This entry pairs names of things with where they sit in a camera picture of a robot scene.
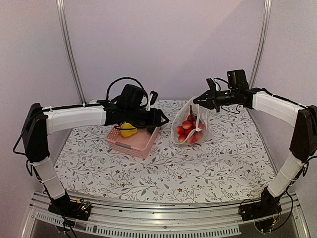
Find aluminium frame post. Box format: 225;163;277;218
249;0;272;87
56;0;86;103

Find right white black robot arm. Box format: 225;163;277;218
195;106;294;202

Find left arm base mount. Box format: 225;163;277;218
48;195;91;221

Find green toy pepper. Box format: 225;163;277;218
146;127;155;135

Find left aluminium frame post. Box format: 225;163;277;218
56;0;86;103

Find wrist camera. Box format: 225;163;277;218
206;69;249;94
116;84;158;111

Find right aluminium frame post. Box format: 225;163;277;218
249;0;272;87

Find yellow toy pepper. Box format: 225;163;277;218
120;123;138;138

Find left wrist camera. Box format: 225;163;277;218
116;84;158;111

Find front aluminium rail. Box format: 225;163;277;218
21;192;312;238

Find floral patterned table mat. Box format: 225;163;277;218
55;106;275;203

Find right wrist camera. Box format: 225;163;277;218
206;69;249;94

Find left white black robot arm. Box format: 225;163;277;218
17;100;169;215

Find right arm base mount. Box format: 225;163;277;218
238;199;282;233

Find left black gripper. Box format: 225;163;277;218
126;107;170;128

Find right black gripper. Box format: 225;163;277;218
194;84;239;112

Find clear zip top bag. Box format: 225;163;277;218
171;96;212;145

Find pink plastic basket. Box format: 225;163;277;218
106;127;160;159

